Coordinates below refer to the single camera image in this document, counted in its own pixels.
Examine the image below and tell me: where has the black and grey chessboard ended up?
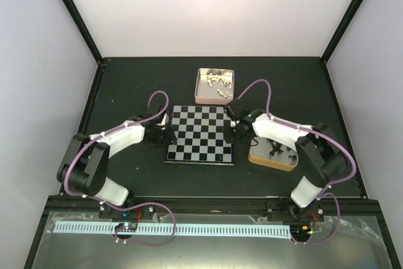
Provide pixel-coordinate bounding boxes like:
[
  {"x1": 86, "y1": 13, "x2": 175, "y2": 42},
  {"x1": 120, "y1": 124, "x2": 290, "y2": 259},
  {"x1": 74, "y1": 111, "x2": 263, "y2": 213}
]
[{"x1": 166, "y1": 105, "x2": 234, "y2": 166}]

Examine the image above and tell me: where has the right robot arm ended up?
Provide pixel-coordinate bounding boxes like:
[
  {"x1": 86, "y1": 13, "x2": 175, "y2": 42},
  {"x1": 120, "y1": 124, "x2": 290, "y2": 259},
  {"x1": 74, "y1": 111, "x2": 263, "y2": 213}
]
[{"x1": 224, "y1": 101, "x2": 357, "y2": 220}]

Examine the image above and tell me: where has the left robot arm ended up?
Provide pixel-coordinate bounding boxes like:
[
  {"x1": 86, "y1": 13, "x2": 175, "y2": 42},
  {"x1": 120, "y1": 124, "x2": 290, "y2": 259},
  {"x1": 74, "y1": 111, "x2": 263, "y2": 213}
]
[{"x1": 56, "y1": 111, "x2": 175, "y2": 218}]

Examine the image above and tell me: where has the pile of white chess pieces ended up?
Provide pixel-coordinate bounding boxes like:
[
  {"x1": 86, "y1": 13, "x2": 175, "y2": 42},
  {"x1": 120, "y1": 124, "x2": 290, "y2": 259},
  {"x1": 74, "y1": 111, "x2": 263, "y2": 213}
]
[{"x1": 207, "y1": 74, "x2": 234, "y2": 99}]

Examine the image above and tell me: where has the small green circuit board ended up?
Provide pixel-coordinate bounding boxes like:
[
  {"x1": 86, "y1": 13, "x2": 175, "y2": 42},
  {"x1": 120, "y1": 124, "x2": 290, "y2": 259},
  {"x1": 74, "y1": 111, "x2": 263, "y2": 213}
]
[{"x1": 115, "y1": 222, "x2": 138, "y2": 232}]

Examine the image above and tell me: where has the yellow tin tray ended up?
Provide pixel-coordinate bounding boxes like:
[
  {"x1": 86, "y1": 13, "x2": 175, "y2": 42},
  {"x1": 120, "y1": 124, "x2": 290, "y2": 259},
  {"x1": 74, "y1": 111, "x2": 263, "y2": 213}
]
[{"x1": 248, "y1": 137, "x2": 298, "y2": 171}]

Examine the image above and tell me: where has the pink tin tray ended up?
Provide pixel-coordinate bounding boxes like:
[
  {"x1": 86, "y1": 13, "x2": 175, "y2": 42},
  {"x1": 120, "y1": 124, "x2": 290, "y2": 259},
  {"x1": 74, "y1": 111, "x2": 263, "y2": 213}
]
[{"x1": 194, "y1": 68, "x2": 235, "y2": 105}]

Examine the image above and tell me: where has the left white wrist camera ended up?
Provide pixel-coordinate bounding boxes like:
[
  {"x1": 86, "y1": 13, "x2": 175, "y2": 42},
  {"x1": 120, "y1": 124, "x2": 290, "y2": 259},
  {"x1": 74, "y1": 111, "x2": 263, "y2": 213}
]
[{"x1": 157, "y1": 113, "x2": 170, "y2": 127}]

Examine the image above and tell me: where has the light blue slotted cable duct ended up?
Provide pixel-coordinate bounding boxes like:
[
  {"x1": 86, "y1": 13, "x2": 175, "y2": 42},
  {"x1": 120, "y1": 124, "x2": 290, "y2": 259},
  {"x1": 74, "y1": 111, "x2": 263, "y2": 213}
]
[{"x1": 53, "y1": 221, "x2": 292, "y2": 239}]

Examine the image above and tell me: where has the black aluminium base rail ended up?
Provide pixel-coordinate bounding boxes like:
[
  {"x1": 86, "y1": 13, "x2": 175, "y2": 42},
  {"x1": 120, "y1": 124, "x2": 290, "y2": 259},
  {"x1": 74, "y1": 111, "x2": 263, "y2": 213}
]
[{"x1": 47, "y1": 195, "x2": 378, "y2": 219}]

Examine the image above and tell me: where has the left black frame post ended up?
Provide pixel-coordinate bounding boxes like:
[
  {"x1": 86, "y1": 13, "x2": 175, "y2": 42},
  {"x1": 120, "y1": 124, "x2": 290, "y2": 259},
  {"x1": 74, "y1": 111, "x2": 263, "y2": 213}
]
[{"x1": 62, "y1": 0, "x2": 103, "y2": 64}]

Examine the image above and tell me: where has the black frame post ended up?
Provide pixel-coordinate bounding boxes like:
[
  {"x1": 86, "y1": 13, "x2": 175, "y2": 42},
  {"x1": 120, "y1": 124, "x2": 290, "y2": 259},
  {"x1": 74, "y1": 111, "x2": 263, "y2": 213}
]
[
  {"x1": 62, "y1": 0, "x2": 103, "y2": 64},
  {"x1": 321, "y1": 0, "x2": 364, "y2": 64}
]

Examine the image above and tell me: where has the right black frame post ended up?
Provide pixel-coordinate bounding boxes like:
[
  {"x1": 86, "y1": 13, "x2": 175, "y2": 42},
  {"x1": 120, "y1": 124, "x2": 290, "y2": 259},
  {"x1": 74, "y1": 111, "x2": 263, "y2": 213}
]
[{"x1": 321, "y1": 0, "x2": 364, "y2": 64}]

